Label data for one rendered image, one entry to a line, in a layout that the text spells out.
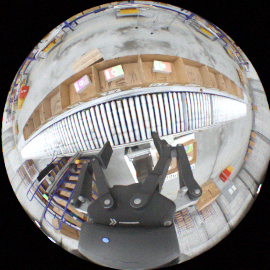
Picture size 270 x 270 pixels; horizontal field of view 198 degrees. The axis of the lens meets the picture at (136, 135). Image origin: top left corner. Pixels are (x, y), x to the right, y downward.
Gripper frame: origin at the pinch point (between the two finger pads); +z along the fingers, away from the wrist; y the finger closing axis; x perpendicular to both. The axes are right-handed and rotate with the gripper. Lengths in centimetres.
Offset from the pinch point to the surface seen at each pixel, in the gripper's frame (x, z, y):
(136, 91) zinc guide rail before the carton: 19, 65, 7
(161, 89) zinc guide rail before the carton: 18, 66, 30
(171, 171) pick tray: -90, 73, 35
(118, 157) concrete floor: -94, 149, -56
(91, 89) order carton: 34, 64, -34
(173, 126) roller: -26, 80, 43
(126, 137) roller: -26, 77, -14
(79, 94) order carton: 34, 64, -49
